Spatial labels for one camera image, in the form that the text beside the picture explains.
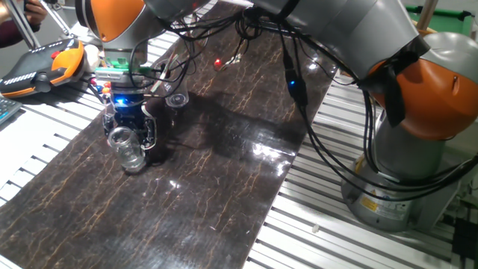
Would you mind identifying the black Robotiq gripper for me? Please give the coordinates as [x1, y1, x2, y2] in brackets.
[102, 86, 158, 153]

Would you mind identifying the small clear glass jar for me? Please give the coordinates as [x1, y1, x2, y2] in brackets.
[107, 126, 147, 173]

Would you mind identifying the person forearm maroon sleeve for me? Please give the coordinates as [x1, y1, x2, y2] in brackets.
[0, 20, 40, 49]

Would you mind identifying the clear plastic cup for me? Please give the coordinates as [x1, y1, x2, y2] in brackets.
[160, 59, 190, 109]

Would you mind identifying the person hand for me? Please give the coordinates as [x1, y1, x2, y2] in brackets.
[22, 0, 49, 26]

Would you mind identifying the black triangle with billiard balls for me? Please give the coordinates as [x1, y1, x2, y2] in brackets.
[88, 76, 113, 102]

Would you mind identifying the white round ball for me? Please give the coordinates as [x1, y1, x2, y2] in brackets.
[82, 44, 101, 72]

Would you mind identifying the small circuit board red light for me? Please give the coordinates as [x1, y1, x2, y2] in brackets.
[213, 54, 242, 72]

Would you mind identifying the orange black teach pendant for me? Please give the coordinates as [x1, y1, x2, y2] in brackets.
[0, 37, 86, 99]

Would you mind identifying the dark marble pattern mat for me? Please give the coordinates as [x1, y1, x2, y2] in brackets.
[0, 3, 337, 269]

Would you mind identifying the thin silver rod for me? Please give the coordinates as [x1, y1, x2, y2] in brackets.
[39, 0, 74, 37]

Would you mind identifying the grey metal tripod leg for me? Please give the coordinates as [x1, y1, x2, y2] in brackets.
[1, 0, 41, 49]

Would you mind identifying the black USB hub blue light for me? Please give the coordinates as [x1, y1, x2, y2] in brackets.
[282, 52, 309, 108]

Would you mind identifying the green mini pool table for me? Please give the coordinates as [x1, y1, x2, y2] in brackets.
[405, 4, 474, 34]

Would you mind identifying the grey wrist camera green mount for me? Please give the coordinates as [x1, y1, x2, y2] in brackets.
[94, 55, 152, 85]

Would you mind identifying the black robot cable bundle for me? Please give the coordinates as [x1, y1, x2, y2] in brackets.
[128, 0, 478, 203]

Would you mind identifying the aluminium frame strut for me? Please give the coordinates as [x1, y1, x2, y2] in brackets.
[415, 0, 440, 31]

